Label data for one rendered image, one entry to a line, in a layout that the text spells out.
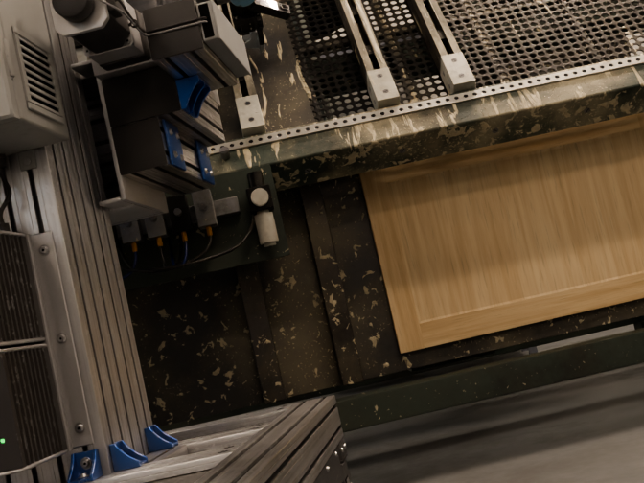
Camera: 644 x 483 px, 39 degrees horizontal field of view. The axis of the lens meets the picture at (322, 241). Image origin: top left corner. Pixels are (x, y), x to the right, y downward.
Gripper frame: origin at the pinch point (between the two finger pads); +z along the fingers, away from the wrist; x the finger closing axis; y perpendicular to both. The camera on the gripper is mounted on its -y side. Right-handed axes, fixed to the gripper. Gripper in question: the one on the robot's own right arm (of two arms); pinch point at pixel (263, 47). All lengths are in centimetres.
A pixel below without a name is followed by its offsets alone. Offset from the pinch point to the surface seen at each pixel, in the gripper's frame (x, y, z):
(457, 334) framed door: 81, -35, 49
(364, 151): 50, -19, 1
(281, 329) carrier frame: 69, 13, 43
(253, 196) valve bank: 62, 12, -5
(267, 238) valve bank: 69, 11, 3
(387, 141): 50, -25, -1
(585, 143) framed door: 43, -85, 24
